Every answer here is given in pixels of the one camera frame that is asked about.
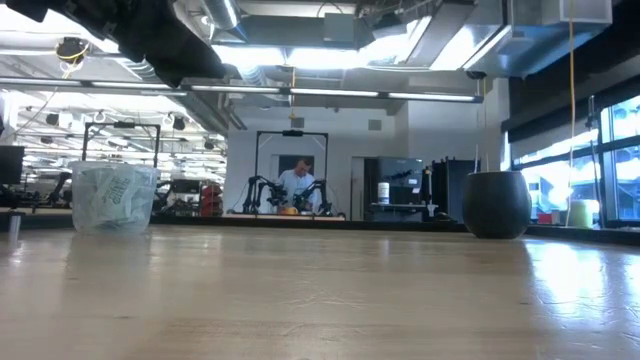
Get yellow hanging cable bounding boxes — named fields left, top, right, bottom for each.
left=564, top=0, right=576, bottom=227

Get pale green cylinder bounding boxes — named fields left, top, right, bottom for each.
left=568, top=199, right=600, bottom=229

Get black computer monitor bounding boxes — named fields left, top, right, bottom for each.
left=0, top=145, right=25, bottom=185

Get large window black frame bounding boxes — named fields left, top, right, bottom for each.
left=499, top=92, right=640, bottom=229

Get black gantry frame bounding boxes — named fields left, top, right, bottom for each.
left=253, top=129, right=330, bottom=217
left=77, top=121, right=162, bottom=206

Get black tripod stand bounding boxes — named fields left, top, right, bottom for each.
left=587, top=94, right=601, bottom=229

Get grey ceiling box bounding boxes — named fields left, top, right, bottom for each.
left=322, top=12, right=357, bottom=44

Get black mug yellow inside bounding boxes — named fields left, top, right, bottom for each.
left=460, top=170, right=533, bottom=240

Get person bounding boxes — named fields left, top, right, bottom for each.
left=277, top=157, right=319, bottom=211

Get tall black cabinet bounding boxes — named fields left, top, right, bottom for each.
left=430, top=157, right=476, bottom=222

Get long LED light bar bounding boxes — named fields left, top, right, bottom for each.
left=0, top=77, right=485, bottom=104

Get wooden workbench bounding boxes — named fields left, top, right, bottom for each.
left=224, top=213, right=347, bottom=222

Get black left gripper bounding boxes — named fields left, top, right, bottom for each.
left=64, top=0, right=227, bottom=88

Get clear plastic cup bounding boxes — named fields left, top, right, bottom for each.
left=68, top=159, right=162, bottom=236

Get black yellow cable reel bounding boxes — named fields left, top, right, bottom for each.
left=54, top=36, right=91, bottom=66

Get red storage bins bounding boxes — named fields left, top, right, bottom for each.
left=200, top=183, right=224, bottom=217

